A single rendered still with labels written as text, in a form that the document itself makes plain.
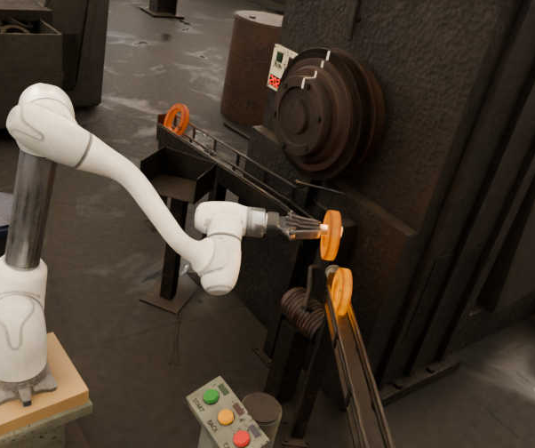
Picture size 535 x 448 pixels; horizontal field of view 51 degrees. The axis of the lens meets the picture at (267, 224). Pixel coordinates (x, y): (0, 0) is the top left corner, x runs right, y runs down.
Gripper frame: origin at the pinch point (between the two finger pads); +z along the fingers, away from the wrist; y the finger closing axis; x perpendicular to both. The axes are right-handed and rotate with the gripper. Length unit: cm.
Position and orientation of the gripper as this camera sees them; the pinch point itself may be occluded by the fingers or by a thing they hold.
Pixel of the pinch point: (331, 230)
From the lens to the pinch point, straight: 174.1
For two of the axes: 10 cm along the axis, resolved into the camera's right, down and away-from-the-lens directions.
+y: 0.1, 5.0, -8.7
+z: 9.9, 1.1, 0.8
